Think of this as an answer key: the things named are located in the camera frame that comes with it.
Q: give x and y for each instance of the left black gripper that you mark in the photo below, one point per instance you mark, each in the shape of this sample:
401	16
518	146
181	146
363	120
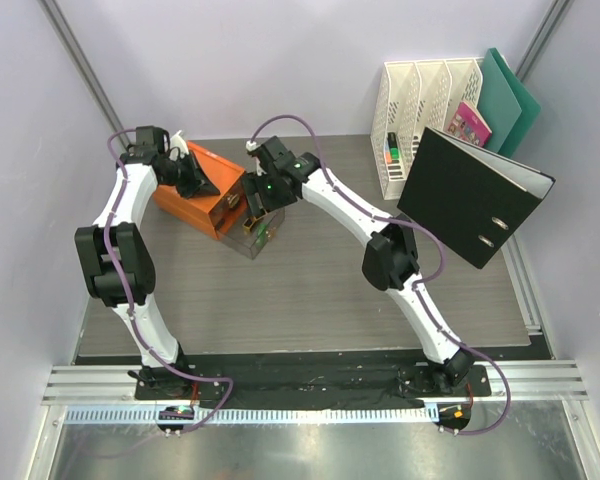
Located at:
191	173

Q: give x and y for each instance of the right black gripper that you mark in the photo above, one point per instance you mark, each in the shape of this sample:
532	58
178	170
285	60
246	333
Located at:
252	186

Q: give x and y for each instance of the green lipstick box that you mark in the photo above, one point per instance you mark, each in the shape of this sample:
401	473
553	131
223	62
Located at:
262	237

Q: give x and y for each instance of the clear acrylic drawer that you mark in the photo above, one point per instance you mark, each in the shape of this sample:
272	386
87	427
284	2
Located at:
244	234
235	204

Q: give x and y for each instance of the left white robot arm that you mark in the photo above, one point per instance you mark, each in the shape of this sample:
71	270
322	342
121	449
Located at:
116	265

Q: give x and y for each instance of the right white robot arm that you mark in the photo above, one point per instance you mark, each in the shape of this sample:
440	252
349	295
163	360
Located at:
390	258

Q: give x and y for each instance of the orange drawer organizer box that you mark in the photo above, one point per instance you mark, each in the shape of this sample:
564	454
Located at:
203	213

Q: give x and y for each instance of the green orange highlighter markers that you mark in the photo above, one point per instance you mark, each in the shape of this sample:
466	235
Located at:
391	149

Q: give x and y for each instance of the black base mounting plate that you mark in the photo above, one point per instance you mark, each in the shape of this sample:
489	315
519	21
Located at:
310	380

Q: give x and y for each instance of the white mesh file rack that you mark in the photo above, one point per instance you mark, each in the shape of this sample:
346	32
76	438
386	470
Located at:
412	96

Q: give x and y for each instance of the black lever arch binder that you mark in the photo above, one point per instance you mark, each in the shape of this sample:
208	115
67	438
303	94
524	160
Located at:
471	199

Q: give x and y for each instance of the pink booklet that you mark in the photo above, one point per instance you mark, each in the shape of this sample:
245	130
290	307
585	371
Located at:
467	124

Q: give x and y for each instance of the green folder front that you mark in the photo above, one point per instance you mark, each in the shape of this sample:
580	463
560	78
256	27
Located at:
497	103

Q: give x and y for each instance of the green folder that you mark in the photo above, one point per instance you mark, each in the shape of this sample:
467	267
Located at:
497	103
525	115

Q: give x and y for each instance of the green folder back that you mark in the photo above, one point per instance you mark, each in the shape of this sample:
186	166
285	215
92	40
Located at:
525	115

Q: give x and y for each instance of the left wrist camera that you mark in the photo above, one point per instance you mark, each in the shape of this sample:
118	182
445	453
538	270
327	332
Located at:
152	137

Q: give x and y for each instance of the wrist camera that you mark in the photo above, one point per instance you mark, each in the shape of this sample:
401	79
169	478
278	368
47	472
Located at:
152	137
272	155

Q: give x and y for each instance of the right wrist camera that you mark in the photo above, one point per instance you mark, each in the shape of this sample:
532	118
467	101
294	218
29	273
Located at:
272	155

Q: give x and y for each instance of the white slotted cable duct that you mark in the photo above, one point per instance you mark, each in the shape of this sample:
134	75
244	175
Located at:
163	414

